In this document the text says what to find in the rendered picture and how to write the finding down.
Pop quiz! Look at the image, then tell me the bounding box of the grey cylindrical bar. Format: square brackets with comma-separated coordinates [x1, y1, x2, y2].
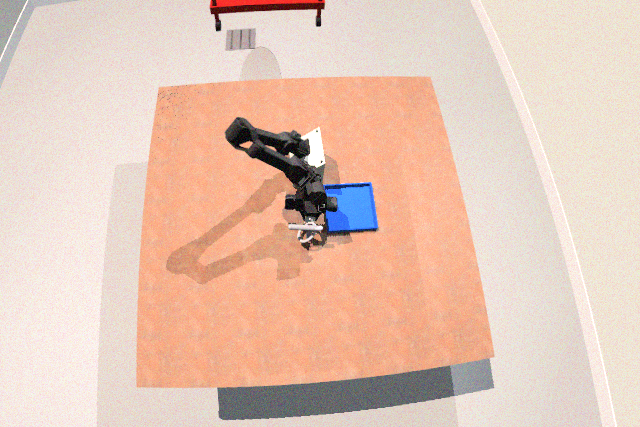
[288, 224, 323, 240]

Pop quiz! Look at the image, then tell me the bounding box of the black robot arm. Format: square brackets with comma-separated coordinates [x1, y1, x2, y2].
[224, 117, 327, 217]

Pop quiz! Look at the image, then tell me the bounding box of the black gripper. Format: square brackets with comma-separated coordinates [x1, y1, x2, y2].
[285, 189, 338, 221]

